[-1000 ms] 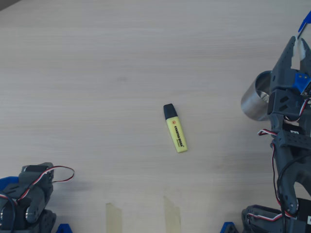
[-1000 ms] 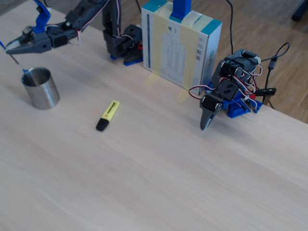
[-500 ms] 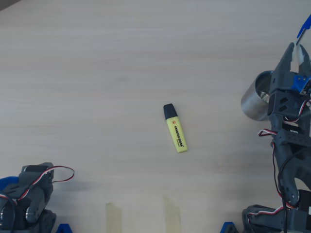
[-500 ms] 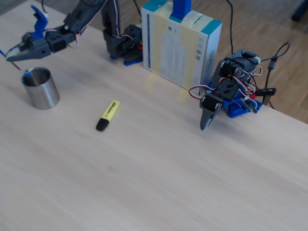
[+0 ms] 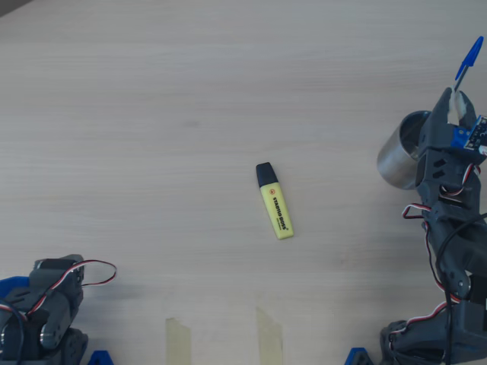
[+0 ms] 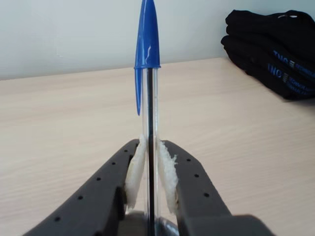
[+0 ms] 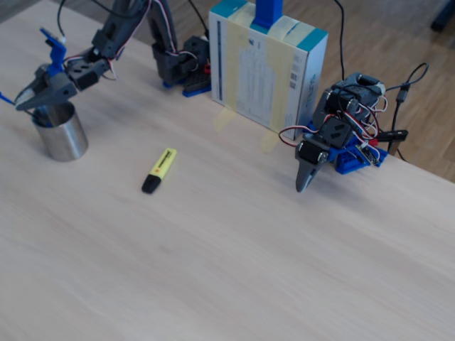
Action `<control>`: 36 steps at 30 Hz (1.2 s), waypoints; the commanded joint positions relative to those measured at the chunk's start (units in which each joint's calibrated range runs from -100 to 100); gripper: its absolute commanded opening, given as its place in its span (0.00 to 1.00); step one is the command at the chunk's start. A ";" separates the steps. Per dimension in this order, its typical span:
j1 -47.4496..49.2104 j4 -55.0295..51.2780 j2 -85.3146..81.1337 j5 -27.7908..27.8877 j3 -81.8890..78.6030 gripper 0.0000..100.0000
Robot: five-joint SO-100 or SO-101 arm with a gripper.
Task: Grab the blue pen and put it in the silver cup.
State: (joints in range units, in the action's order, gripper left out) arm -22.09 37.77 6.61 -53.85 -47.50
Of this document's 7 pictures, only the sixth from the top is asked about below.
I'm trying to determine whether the blue capped ballpoint pen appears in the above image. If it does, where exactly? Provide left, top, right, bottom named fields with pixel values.
left=133, top=0, right=162, bottom=236

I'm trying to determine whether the black folded garment blue print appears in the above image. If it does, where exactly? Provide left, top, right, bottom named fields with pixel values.
left=220, top=35, right=315, bottom=101

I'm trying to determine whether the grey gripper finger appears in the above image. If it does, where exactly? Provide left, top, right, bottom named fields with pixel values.
left=23, top=134, right=146, bottom=236
left=157, top=140, right=232, bottom=223

